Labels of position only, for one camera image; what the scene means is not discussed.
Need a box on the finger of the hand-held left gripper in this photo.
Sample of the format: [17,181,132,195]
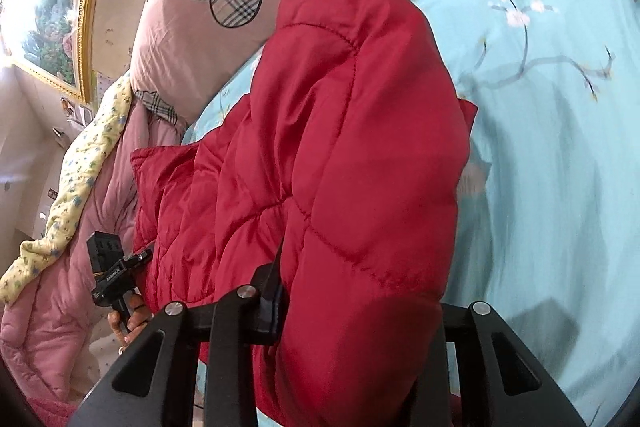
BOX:
[127,245,156,264]

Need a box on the light blue floral bed sheet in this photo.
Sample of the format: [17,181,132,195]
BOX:
[180,0,640,427]

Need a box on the pink quilt with plaid hearts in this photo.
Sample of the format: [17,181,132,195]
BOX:
[129,0,501,134]

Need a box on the red quilted jacket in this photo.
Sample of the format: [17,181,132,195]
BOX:
[131,0,479,427]

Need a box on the gold framed picture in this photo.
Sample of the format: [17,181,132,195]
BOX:
[0,0,127,104]

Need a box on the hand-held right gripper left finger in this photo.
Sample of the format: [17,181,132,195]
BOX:
[70,237,287,427]

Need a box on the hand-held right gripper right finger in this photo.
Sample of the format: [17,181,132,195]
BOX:
[412,301,587,427]

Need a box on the person's left hand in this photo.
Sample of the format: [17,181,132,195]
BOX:
[107,291,154,356]

